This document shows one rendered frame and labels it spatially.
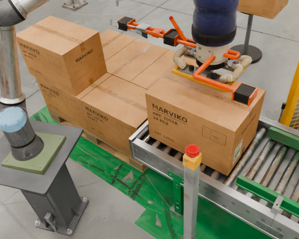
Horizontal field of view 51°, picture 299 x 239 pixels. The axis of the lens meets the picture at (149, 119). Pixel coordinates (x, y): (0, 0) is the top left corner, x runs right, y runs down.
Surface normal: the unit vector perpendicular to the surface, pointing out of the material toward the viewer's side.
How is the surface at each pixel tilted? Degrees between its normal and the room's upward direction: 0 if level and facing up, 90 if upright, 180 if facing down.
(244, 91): 0
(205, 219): 0
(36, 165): 4
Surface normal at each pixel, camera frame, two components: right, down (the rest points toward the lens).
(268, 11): -0.62, 0.58
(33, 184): -0.07, -0.71
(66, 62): 0.80, 0.37
